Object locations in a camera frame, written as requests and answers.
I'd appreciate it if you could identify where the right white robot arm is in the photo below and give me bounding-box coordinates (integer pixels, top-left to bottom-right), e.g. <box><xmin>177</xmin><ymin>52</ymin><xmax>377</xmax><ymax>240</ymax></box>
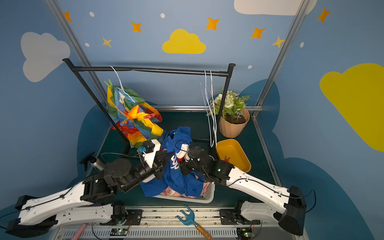
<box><xmin>180</xmin><ymin>147</ymin><xmax>307</xmax><ymax>236</ymax></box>

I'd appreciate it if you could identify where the beige faceted flower pot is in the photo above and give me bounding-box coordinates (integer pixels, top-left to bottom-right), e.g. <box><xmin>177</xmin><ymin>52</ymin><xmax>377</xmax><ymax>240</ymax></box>
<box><xmin>219</xmin><ymin>108</ymin><xmax>250</xmax><ymax>138</ymax></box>

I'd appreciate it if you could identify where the blue red white jacket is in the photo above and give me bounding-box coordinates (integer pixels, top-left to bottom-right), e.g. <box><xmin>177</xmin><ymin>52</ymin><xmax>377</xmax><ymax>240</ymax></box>
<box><xmin>141</xmin><ymin>127</ymin><xmax>206</xmax><ymax>198</ymax></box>

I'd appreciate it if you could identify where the white plastic laundry basket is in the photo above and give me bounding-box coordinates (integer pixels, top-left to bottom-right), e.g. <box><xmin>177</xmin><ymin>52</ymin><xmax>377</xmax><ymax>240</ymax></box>
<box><xmin>152</xmin><ymin>181</ymin><xmax>216</xmax><ymax>204</ymax></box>

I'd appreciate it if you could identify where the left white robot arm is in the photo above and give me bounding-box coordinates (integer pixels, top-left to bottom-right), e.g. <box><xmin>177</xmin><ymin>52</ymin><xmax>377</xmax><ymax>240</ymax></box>
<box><xmin>5</xmin><ymin>151</ymin><xmax>173</xmax><ymax>238</ymax></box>

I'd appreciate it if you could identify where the artificial white flowers plant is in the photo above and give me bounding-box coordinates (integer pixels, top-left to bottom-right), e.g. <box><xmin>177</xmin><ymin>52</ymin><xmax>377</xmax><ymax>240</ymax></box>
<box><xmin>222</xmin><ymin>91</ymin><xmax>250</xmax><ymax>124</ymax></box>

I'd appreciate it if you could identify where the white hanger rainbow jacket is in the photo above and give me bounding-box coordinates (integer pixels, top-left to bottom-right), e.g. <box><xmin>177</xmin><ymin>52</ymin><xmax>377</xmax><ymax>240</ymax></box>
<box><xmin>110</xmin><ymin>66</ymin><xmax>136</xmax><ymax>103</ymax></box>

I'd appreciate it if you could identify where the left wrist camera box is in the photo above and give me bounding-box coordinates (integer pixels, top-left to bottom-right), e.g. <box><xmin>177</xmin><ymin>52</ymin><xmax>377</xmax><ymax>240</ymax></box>
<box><xmin>138</xmin><ymin>139</ymin><xmax>161</xmax><ymax>168</ymax></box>

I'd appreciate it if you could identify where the pink clothespin rainbow jacket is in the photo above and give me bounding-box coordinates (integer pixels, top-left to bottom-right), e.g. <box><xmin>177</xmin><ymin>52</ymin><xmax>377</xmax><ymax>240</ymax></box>
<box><xmin>144</xmin><ymin>114</ymin><xmax>156</xmax><ymax>119</ymax></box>

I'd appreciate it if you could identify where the rainbow striped jacket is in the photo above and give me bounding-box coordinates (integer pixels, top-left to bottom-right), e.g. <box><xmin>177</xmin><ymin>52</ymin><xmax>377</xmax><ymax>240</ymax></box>
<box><xmin>107</xmin><ymin>86</ymin><xmax>167</xmax><ymax>148</ymax></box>

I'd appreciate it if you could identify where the yellow plastic tray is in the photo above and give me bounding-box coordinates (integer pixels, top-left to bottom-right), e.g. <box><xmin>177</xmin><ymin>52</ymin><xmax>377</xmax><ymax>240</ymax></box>
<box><xmin>216</xmin><ymin>139</ymin><xmax>252</xmax><ymax>173</ymax></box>

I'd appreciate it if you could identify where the green clothespin rainbow jacket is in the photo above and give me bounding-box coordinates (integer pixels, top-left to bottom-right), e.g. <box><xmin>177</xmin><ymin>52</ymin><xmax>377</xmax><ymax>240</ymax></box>
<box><xmin>105</xmin><ymin>79</ymin><xmax>114</xmax><ymax>90</ymax></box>

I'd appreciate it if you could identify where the red clothespin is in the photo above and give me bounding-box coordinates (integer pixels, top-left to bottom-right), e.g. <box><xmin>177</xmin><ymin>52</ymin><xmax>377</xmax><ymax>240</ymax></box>
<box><xmin>224</xmin><ymin>156</ymin><xmax>231</xmax><ymax>163</ymax></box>

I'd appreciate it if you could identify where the blue garden fork tool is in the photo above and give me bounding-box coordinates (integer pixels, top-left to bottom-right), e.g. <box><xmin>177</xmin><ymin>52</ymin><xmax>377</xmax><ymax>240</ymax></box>
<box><xmin>176</xmin><ymin>205</ymin><xmax>212</xmax><ymax>240</ymax></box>

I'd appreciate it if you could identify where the black clothes rack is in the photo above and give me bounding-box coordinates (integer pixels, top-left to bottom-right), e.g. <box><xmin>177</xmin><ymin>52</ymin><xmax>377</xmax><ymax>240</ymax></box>
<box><xmin>63</xmin><ymin>58</ymin><xmax>236</xmax><ymax>153</ymax></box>

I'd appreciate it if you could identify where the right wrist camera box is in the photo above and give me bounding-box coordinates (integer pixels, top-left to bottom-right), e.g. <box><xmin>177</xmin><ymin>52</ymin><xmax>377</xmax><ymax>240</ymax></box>
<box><xmin>176</xmin><ymin>144</ymin><xmax>190</xmax><ymax>163</ymax></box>

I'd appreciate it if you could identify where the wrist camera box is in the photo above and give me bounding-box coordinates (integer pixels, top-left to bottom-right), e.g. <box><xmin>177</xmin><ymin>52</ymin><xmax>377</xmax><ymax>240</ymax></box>
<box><xmin>138</xmin><ymin>139</ymin><xmax>161</xmax><ymax>168</ymax></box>
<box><xmin>176</xmin><ymin>144</ymin><xmax>190</xmax><ymax>163</ymax></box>

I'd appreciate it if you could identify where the pink kids jacket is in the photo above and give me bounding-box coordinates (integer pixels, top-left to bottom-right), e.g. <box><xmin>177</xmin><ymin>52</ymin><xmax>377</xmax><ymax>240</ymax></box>
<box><xmin>161</xmin><ymin>182</ymin><xmax>211</xmax><ymax>199</ymax></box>

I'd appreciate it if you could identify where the purple silicone spatula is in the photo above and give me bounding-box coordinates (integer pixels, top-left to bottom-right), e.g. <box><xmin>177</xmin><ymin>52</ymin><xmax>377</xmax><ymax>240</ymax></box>
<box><xmin>71</xmin><ymin>224</ymin><xmax>87</xmax><ymax>240</ymax></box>

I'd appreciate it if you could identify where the white wire hanger pink jacket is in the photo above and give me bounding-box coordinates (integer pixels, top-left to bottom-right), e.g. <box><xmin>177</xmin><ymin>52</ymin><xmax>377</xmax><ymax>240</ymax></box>
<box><xmin>210</xmin><ymin>71</ymin><xmax>217</xmax><ymax>147</ymax></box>

